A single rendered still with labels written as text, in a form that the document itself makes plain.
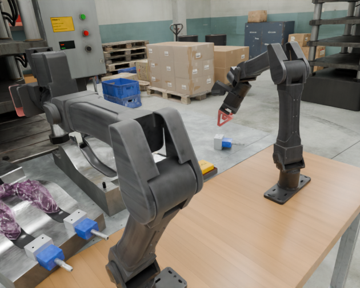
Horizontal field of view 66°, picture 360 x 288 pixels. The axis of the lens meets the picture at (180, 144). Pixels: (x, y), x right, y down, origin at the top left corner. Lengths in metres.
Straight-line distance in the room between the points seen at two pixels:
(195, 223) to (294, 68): 0.53
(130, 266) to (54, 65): 0.38
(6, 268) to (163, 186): 0.53
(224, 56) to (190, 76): 0.96
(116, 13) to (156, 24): 1.23
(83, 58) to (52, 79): 1.12
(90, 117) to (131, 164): 0.14
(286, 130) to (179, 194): 0.62
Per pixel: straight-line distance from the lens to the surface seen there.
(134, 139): 0.32
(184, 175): 0.35
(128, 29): 8.30
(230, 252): 0.76
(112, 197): 0.88
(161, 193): 0.33
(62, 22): 1.64
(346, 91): 4.64
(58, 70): 0.56
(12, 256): 0.81
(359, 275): 1.95
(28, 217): 0.89
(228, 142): 1.23
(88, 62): 1.69
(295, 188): 0.99
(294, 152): 0.95
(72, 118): 0.49
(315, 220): 0.90
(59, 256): 0.75
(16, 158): 1.53
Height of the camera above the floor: 1.34
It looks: 24 degrees down
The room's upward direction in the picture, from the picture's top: 4 degrees counter-clockwise
